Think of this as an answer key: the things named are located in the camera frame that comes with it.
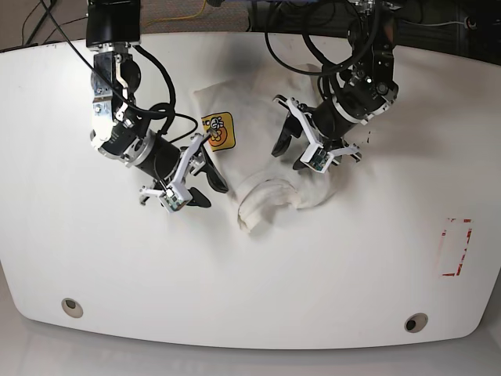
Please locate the left table cable grommet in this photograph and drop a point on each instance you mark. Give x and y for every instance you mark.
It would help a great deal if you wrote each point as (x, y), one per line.
(72, 308)

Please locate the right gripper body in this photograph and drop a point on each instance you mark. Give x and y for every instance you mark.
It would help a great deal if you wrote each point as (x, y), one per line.
(169, 165)

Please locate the table cable grommet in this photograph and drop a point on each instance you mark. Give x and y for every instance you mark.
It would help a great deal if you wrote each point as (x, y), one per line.
(72, 308)
(416, 323)

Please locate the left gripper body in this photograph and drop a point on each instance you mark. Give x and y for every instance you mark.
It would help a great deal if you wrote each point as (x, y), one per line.
(322, 125)

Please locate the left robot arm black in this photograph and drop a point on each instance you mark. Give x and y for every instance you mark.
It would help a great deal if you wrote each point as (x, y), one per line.
(353, 91)

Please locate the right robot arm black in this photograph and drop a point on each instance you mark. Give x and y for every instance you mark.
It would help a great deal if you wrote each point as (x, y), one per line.
(121, 130)

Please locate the right table cable grommet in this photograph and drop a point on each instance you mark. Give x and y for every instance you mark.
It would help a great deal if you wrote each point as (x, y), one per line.
(416, 323)

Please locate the red tape rectangle marking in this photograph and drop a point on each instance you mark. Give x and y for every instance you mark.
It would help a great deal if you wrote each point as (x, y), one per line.
(453, 246)

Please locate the white t-shirt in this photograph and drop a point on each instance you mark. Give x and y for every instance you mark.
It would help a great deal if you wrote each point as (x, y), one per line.
(247, 123)

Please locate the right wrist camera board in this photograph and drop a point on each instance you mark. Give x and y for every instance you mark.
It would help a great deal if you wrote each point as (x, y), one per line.
(174, 198)

